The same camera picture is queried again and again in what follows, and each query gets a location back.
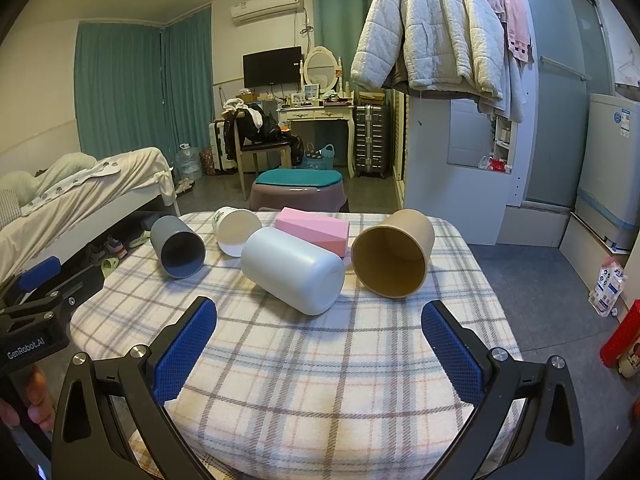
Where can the grey sneaker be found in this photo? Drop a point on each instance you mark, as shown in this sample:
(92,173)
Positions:
(114,249)

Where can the red cylinder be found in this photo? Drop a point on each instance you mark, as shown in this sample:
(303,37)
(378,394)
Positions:
(620,335)

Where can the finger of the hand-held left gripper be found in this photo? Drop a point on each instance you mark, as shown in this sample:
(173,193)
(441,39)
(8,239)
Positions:
(38,270)
(84,278)

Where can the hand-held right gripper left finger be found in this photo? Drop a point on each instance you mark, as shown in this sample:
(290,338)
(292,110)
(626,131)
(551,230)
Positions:
(184,347)

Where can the stool with teal cushion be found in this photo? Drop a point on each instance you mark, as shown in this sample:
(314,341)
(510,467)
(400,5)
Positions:
(299,182)

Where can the white washing machine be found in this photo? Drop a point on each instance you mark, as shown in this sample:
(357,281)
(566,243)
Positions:
(610,170)

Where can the white fleece garment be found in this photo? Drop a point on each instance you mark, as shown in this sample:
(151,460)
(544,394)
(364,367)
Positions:
(510,90)

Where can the large white plastic cup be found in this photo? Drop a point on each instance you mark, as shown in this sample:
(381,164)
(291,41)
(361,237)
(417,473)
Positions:
(292,270)

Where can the blue plastic basket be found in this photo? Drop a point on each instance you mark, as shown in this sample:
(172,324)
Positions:
(318,160)

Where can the white paper cup green print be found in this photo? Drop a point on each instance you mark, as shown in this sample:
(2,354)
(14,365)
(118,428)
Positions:
(236,232)

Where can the black television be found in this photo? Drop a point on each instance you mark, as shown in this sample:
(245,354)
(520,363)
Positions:
(272,66)

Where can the green slipper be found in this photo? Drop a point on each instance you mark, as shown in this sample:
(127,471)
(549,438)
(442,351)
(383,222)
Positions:
(110,266)

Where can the brown paper cup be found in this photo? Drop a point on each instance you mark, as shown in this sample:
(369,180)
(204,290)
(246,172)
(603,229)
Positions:
(392,260)

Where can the plaid tablecloth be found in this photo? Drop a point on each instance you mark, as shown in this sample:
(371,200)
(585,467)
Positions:
(320,390)

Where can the white dressing table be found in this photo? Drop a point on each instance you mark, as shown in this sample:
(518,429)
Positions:
(315,112)

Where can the white quilted jacket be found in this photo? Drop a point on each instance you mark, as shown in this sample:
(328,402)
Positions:
(430,30)

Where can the wide teal curtain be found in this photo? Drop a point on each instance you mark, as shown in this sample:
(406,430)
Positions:
(120,90)

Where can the white wardrobe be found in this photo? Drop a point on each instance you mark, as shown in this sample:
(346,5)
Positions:
(450,195)

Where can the pink towel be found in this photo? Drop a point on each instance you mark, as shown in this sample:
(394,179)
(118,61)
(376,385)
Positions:
(517,27)

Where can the clear water jug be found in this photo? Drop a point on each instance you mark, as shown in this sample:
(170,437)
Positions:
(188,162)

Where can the pink box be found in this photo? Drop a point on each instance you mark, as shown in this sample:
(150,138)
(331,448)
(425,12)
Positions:
(320,230)

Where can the patterned grey blanket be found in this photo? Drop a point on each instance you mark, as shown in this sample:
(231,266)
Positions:
(55,175)

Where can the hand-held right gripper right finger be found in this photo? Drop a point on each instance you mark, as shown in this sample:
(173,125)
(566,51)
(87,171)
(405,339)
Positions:
(452,355)

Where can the white printed packet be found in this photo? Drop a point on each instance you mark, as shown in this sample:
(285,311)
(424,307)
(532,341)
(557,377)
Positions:
(607,287)

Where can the white air conditioner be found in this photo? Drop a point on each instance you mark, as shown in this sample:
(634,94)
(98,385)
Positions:
(267,6)

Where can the white suitcase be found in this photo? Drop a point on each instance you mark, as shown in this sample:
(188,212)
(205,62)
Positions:
(218,147)

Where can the narrow teal curtain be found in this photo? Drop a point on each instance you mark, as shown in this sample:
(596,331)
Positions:
(340,25)

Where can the grey plastic cup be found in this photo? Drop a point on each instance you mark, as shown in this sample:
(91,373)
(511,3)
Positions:
(169,232)

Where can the silver suitcase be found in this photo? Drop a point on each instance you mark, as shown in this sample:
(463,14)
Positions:
(371,140)

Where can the red patterned bag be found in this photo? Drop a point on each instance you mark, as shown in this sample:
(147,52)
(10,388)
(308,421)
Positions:
(207,161)

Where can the bed with white sheet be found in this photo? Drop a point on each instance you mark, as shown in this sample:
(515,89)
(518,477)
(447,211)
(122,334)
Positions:
(100,195)

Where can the oval white mirror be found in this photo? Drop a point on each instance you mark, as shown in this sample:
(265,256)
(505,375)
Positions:
(321,67)

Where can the pile of clothes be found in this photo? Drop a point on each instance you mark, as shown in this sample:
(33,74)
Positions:
(247,120)

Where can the person's left hand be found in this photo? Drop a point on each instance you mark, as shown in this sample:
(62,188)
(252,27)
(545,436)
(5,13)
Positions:
(41,400)

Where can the wooden chair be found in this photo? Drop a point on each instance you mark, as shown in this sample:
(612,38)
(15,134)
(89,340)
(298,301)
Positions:
(262,149)

